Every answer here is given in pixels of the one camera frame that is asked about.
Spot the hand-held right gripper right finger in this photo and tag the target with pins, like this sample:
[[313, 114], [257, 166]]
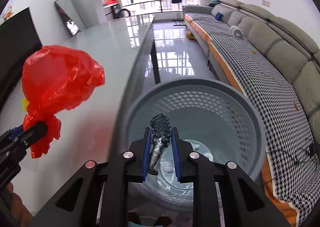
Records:
[[176, 157]]

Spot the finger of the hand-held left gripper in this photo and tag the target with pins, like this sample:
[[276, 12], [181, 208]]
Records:
[[15, 132], [35, 132]]

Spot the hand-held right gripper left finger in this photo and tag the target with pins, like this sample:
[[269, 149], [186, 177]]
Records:
[[147, 157]]

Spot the yellow plastic wrapper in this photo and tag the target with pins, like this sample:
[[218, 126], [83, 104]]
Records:
[[25, 104]]

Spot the dark spiky rubber toy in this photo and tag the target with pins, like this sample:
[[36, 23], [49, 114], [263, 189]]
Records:
[[160, 129]]

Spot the grey perforated plastic basket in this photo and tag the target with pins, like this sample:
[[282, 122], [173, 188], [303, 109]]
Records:
[[225, 122]]

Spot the red plastic bag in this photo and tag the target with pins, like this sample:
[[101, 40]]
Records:
[[60, 77]]

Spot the person's left hand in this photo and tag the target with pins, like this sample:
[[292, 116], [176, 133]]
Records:
[[17, 204]]

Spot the black television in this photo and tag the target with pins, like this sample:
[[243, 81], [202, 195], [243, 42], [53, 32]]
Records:
[[15, 42]]

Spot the grey sofa with checkered cover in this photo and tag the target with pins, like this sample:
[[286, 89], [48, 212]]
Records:
[[270, 87]]

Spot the multicolour ball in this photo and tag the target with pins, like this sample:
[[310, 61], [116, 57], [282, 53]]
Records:
[[191, 35]]

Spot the leaning floor mirror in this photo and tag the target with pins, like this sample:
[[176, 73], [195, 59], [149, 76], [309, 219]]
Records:
[[70, 14]]

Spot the black floor clothes stand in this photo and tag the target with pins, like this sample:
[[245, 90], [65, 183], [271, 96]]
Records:
[[182, 17]]

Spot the white counter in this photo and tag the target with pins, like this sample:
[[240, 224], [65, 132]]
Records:
[[111, 10]]

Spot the black round-back chair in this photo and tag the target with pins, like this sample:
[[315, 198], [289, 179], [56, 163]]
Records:
[[123, 12]]

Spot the orange item on counter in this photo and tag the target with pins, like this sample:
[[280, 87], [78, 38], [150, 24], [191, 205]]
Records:
[[110, 1]]

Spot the white wall outlet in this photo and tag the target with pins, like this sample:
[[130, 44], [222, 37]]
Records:
[[266, 3]]

